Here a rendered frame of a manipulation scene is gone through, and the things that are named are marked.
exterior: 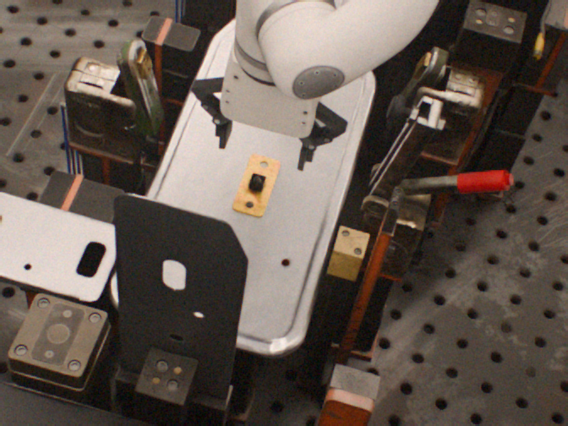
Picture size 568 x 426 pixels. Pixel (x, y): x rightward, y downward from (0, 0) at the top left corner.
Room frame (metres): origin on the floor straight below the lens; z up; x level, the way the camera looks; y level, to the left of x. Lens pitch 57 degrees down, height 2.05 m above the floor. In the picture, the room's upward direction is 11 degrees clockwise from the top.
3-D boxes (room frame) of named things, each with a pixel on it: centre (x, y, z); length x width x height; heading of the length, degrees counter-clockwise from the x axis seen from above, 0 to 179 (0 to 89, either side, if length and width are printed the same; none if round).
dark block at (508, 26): (0.93, -0.20, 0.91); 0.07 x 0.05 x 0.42; 84
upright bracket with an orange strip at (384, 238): (0.60, -0.10, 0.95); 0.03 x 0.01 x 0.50; 174
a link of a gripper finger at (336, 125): (0.71, -0.01, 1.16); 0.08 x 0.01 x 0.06; 84
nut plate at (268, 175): (0.71, 0.04, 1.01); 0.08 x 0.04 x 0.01; 174
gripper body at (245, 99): (0.71, 0.04, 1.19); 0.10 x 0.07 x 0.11; 84
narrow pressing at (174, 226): (0.45, 0.08, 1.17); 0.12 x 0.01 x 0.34; 84
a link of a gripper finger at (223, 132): (0.72, 0.10, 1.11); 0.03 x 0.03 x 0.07; 84
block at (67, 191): (0.66, 0.23, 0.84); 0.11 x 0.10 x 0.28; 84
